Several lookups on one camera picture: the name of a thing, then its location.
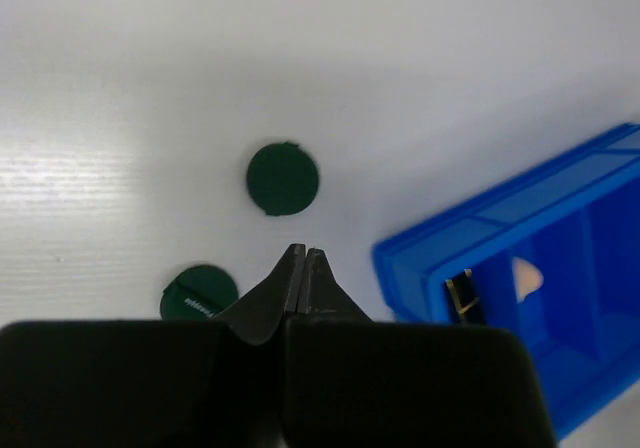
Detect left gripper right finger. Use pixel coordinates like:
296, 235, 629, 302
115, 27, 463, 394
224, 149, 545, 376
284, 249, 557, 447

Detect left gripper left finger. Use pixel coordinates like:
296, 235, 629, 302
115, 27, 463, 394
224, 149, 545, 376
1, 244, 305, 447

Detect black gold lipstick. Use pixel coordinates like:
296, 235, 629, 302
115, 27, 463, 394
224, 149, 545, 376
444, 269, 486, 325

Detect beige makeup sponge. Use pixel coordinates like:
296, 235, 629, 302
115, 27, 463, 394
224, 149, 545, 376
512, 257, 544, 302

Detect blue plastic divided bin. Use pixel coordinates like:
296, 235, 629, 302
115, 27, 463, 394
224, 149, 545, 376
372, 124, 639, 438

